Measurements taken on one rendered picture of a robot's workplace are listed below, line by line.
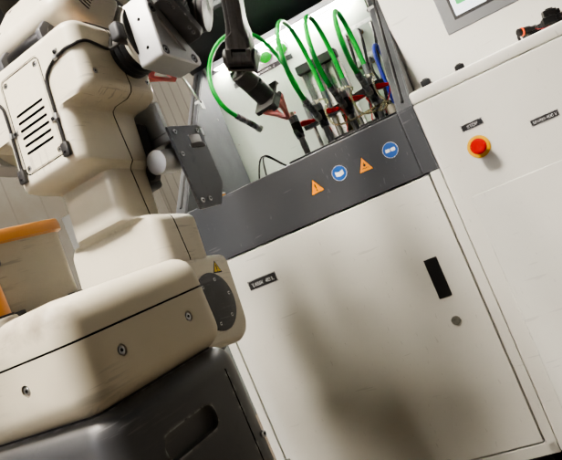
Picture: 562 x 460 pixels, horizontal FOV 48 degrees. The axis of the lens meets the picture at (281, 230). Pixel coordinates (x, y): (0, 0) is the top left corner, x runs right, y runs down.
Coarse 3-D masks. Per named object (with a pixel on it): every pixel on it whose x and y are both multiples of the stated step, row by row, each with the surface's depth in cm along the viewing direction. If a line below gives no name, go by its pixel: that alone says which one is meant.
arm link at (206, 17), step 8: (192, 0) 110; (200, 0) 110; (208, 0) 114; (192, 8) 110; (200, 8) 110; (208, 8) 114; (200, 16) 111; (208, 16) 115; (200, 24) 112; (208, 24) 115
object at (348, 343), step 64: (256, 256) 165; (320, 256) 159; (384, 256) 154; (448, 256) 149; (256, 320) 167; (320, 320) 161; (384, 320) 156; (448, 320) 150; (256, 384) 169; (320, 384) 163; (384, 384) 158; (448, 384) 152; (512, 384) 147; (320, 448) 165; (384, 448) 160; (448, 448) 154; (512, 448) 149
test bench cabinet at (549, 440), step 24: (384, 192) 154; (456, 216) 147; (480, 264) 147; (480, 288) 147; (504, 336) 147; (240, 360) 170; (528, 384) 146; (264, 408) 170; (552, 432) 146; (504, 456) 150; (528, 456) 148; (552, 456) 153
